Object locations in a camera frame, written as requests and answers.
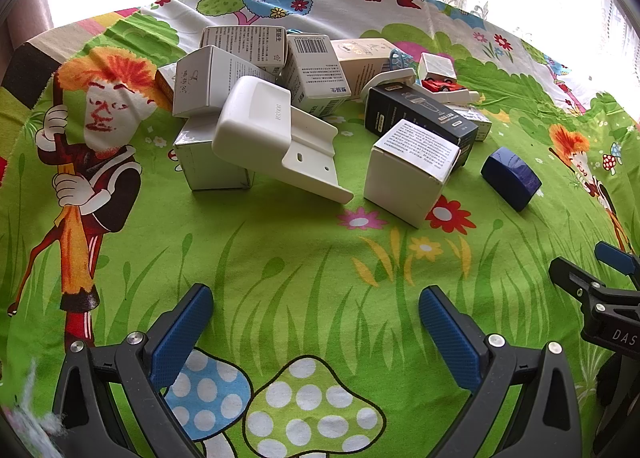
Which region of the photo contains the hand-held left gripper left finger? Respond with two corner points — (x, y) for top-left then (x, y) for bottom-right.
(52, 283), (216, 458)

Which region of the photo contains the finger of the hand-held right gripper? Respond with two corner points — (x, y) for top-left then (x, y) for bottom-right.
(548, 257), (640, 322)
(594, 240), (640, 287)

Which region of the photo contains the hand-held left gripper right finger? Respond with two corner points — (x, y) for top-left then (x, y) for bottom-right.
(417, 285), (583, 458)

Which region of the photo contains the pale grey cardboard box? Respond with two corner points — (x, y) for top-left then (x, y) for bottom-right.
(172, 115), (256, 191)

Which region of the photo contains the red toy car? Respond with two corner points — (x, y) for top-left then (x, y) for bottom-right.
(421, 78), (463, 94)

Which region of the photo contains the white box with logo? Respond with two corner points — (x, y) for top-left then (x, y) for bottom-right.
(172, 45), (278, 119)

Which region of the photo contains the navy blue box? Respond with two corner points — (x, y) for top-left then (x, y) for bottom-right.
(481, 147), (542, 212)

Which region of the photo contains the green cartoon printed cloth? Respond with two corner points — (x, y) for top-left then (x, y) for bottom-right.
(0, 0), (640, 458)

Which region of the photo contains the white box with text label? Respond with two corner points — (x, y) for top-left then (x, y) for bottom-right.
(363, 119), (461, 229)

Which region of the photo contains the narrow white printed box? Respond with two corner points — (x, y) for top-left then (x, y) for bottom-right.
(450, 105), (493, 142)

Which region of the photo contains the black cardboard box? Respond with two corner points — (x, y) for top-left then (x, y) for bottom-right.
(364, 83), (480, 170)

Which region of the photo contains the small white box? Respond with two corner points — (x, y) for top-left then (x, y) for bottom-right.
(417, 53), (457, 84)

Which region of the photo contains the orange box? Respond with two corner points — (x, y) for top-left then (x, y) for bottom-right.
(155, 64), (177, 101)

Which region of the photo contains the light blue plastic basket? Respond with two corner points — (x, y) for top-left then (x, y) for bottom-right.
(387, 49), (416, 73)

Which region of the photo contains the cream printed cardboard box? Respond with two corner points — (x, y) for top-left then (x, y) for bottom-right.
(331, 38), (401, 100)

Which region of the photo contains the white box with barcode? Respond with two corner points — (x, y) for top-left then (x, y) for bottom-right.
(285, 34), (351, 116)

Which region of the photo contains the white box with black text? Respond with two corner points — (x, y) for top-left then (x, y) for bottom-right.
(200, 25), (288, 76)

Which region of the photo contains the large white plastic wall holder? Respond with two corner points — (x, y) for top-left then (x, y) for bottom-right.
(211, 75), (355, 204)

